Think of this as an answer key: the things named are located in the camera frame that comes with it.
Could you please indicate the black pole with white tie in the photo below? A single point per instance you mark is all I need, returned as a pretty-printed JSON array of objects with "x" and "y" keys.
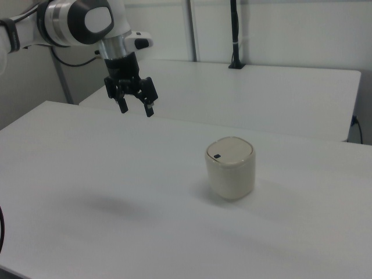
[{"x": 235, "y": 35}]

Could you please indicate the grey aluminium partition post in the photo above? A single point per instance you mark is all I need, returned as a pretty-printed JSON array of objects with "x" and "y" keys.
[
  {"x": 64, "y": 84},
  {"x": 193, "y": 29}
]

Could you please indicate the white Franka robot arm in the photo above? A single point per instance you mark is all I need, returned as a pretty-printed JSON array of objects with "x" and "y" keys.
[{"x": 58, "y": 23}]

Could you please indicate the cream trash bin with lid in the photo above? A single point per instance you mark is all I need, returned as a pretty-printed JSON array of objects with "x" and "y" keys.
[{"x": 231, "y": 177}]

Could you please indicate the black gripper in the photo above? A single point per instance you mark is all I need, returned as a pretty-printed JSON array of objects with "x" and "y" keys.
[{"x": 123, "y": 75}]

